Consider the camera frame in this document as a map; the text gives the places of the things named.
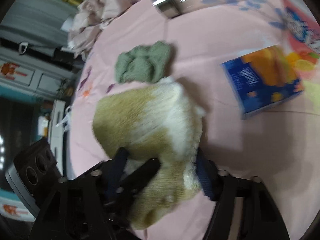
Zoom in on crumpled pale pink cloth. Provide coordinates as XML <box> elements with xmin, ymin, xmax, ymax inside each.
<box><xmin>67</xmin><ymin>0</ymin><xmax>130</xmax><ymax>58</ymax></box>

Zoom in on blue and orange carton box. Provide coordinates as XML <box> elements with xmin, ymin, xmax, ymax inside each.
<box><xmin>220</xmin><ymin>45</ymin><xmax>305</xmax><ymax>120</ymax></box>

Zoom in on grey panelled cabinet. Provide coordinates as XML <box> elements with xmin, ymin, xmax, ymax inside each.
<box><xmin>0</xmin><ymin>39</ymin><xmax>75</xmax><ymax>103</ymax></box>

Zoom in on green knitted sock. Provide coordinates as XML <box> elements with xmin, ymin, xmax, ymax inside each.
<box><xmin>114</xmin><ymin>41</ymin><xmax>173</xmax><ymax>84</ymax></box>

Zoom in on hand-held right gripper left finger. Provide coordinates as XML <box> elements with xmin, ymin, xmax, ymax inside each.
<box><xmin>27</xmin><ymin>147</ymin><xmax>131</xmax><ymax>240</ymax></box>

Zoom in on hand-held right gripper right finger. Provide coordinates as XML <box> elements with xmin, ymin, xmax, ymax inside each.
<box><xmin>196</xmin><ymin>148</ymin><xmax>292</xmax><ymax>240</ymax></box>

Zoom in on pink floral bedsheet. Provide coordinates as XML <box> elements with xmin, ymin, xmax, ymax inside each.
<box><xmin>64</xmin><ymin>0</ymin><xmax>320</xmax><ymax>240</ymax></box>

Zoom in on grey curtain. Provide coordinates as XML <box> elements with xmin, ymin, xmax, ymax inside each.
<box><xmin>5</xmin><ymin>0</ymin><xmax>100</xmax><ymax>55</ymax></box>

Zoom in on cream and tan fuzzy cloth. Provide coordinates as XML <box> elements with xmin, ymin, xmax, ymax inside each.
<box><xmin>92</xmin><ymin>77</ymin><xmax>207</xmax><ymax>230</ymax></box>

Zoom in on plastic jar with pink lid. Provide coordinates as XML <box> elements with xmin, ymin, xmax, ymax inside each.
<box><xmin>280</xmin><ymin>0</ymin><xmax>320</xmax><ymax>74</ymax></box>

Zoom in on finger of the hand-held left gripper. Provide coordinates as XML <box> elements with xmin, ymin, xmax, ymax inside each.
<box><xmin>117</xmin><ymin>158</ymin><xmax>161</xmax><ymax>198</ymax></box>

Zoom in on white plastic bag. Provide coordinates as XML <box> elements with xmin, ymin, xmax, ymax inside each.
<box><xmin>55</xmin><ymin>105</ymin><xmax>73</xmax><ymax>132</ymax></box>

